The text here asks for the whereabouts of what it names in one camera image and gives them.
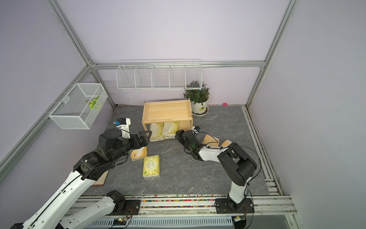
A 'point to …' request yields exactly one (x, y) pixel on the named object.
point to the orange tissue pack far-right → (226, 143)
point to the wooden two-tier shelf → (178, 111)
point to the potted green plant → (200, 95)
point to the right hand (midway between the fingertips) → (178, 134)
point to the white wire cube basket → (78, 109)
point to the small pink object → (225, 104)
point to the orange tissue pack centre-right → (210, 141)
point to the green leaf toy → (92, 102)
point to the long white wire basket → (159, 74)
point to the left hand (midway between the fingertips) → (145, 135)
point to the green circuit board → (119, 222)
